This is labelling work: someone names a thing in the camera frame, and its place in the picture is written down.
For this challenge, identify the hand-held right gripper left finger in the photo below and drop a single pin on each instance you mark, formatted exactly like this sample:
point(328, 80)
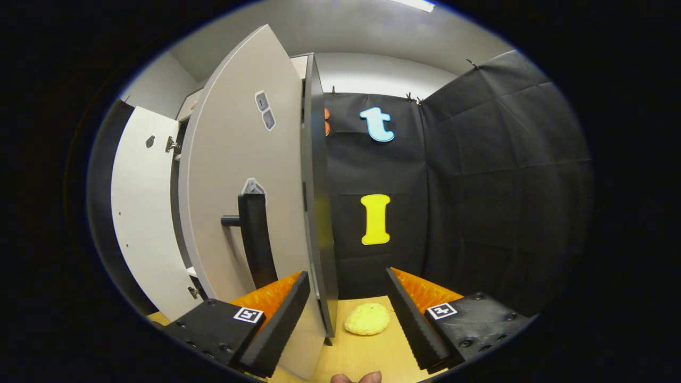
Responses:
point(276, 330)

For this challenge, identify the large ceiling light panel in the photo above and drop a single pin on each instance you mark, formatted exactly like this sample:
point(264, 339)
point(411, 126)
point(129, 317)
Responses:
point(417, 5)

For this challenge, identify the black backdrop cloth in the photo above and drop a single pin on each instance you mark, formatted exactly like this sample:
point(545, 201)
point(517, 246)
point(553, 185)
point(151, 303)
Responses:
point(505, 186)

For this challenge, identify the white cabinet door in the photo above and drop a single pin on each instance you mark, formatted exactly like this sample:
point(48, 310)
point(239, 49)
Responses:
point(143, 213)
point(229, 159)

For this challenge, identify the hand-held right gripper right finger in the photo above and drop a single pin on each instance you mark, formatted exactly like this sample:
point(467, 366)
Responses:
point(412, 324)

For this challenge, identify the yellow lumpy sponge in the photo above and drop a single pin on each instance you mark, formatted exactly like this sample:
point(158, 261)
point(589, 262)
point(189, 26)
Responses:
point(367, 319)

